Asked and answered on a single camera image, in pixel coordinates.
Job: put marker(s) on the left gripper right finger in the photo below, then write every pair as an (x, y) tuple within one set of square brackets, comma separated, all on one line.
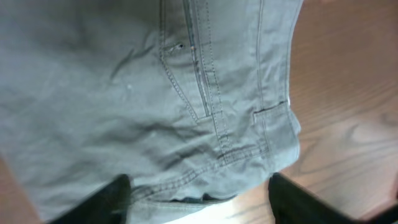
[(292, 204)]

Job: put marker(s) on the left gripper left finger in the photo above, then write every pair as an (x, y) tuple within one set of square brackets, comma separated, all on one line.
[(108, 205)]

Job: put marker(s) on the grey shorts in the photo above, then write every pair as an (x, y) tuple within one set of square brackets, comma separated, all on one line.
[(187, 99)]

